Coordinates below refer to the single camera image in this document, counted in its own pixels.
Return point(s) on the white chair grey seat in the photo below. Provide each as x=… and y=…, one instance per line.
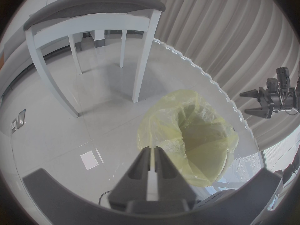
x=93, y=6

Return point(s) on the beige curtain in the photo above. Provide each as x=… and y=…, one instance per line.
x=222, y=31

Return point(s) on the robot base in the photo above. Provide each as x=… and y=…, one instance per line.
x=211, y=198

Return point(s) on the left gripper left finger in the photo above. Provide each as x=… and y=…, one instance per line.
x=131, y=181

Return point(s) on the white trash bin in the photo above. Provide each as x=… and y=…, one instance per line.
x=227, y=165

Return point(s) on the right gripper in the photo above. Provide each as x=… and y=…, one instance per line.
x=269, y=102

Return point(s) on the yellow plastic bag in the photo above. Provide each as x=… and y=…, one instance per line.
x=164, y=116

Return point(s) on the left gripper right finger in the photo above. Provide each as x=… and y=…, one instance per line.
x=173, y=184

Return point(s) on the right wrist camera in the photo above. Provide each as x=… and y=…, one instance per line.
x=271, y=83

